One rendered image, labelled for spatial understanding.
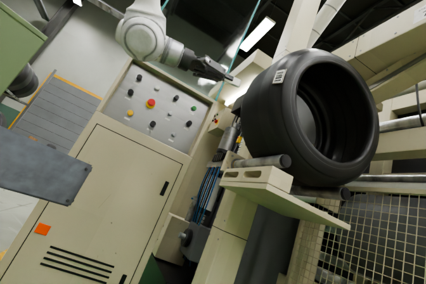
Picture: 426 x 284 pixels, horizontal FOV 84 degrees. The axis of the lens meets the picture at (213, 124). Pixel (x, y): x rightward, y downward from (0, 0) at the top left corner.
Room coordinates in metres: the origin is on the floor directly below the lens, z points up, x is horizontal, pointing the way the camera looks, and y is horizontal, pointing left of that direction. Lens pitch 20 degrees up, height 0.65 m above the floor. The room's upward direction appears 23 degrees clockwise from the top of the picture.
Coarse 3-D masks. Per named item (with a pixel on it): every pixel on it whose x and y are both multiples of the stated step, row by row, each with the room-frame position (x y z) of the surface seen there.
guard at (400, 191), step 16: (368, 192) 0.93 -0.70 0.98; (384, 192) 0.86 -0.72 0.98; (400, 192) 0.81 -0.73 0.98; (416, 192) 0.76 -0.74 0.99; (352, 208) 0.98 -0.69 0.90; (416, 208) 0.76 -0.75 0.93; (416, 224) 0.75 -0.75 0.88; (384, 256) 0.84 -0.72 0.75; (288, 272) 1.24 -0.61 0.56; (304, 272) 1.16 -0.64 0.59
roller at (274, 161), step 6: (270, 156) 0.81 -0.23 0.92; (276, 156) 0.76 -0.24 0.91; (282, 156) 0.74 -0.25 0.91; (288, 156) 0.74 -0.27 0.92; (234, 162) 1.05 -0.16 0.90; (240, 162) 0.99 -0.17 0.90; (246, 162) 0.95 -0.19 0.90; (252, 162) 0.90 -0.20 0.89; (258, 162) 0.86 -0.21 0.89; (264, 162) 0.82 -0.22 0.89; (270, 162) 0.79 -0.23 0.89; (276, 162) 0.76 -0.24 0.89; (282, 162) 0.73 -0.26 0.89; (288, 162) 0.74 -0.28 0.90; (234, 168) 1.06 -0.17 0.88
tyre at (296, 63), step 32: (288, 64) 0.71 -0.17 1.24; (320, 64) 0.75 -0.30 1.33; (256, 96) 0.80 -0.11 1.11; (288, 96) 0.70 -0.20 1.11; (320, 96) 1.03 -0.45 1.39; (352, 96) 0.90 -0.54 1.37; (256, 128) 0.82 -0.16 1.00; (288, 128) 0.72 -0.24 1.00; (320, 128) 1.07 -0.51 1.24; (352, 128) 0.96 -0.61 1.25; (320, 160) 0.75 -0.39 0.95; (352, 160) 0.80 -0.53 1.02
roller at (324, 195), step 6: (294, 186) 1.05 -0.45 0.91; (300, 186) 1.02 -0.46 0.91; (306, 186) 0.98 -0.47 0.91; (312, 186) 0.96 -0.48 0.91; (294, 192) 1.05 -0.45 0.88; (300, 192) 1.01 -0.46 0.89; (306, 192) 0.98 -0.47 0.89; (312, 192) 0.95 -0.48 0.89; (318, 192) 0.91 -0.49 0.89; (324, 192) 0.89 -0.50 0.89; (330, 192) 0.86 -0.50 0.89; (336, 192) 0.83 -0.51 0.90; (342, 192) 0.81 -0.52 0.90; (348, 192) 0.82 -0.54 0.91; (330, 198) 0.88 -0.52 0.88; (336, 198) 0.85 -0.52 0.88; (342, 198) 0.82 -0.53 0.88; (348, 198) 0.82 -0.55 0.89
